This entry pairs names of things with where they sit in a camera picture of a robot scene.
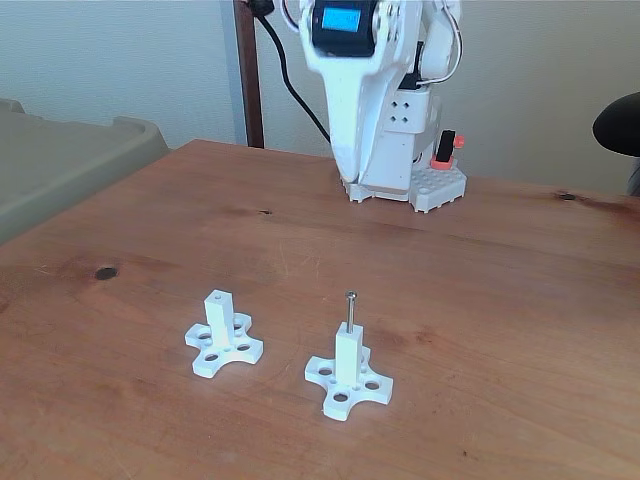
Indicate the orange and black clamp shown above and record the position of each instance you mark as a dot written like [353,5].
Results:
[446,145]

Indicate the white printed screw stand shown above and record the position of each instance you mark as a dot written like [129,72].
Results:
[217,320]
[347,355]

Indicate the beige plastic bin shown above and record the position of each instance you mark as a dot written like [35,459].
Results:
[60,160]

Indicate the dark wooden post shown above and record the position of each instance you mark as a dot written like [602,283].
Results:
[250,100]

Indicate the white studded base plate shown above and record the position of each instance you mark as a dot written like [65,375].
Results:
[440,187]

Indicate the long metal screw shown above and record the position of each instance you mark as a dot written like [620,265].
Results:
[352,310]

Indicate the black chair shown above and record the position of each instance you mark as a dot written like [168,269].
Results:
[617,125]

